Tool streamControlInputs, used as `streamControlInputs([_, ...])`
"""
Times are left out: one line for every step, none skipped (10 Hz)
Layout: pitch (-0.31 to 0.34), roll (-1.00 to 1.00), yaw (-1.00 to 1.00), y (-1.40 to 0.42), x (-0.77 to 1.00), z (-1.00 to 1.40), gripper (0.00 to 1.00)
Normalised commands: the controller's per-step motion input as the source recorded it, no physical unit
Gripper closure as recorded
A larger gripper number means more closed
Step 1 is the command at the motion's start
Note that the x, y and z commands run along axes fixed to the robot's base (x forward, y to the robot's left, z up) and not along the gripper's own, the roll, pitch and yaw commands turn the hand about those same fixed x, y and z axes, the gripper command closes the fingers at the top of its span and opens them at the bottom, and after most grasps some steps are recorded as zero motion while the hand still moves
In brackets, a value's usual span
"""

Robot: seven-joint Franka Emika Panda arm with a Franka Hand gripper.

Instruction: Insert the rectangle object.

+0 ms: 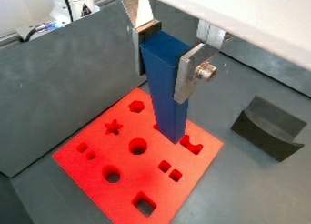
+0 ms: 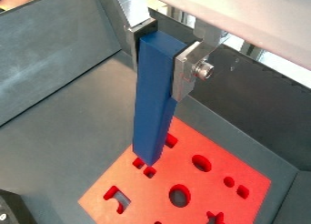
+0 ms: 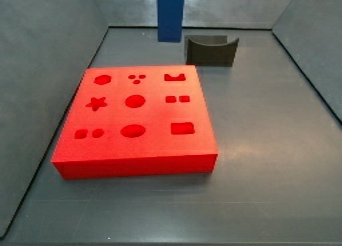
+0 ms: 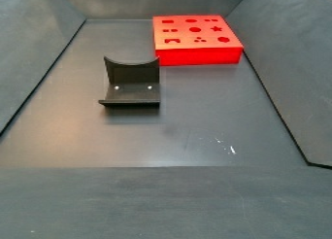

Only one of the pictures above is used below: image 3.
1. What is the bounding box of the blue rectangular peg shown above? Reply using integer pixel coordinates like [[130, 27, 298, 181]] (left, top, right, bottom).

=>
[[157, 0, 185, 42]]

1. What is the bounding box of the red shape-sorting block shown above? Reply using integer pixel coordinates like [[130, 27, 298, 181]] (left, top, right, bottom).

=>
[[53, 65, 218, 179]]

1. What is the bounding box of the dark grey curved holder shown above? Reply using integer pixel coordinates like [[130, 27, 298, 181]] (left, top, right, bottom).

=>
[[185, 35, 240, 67]]

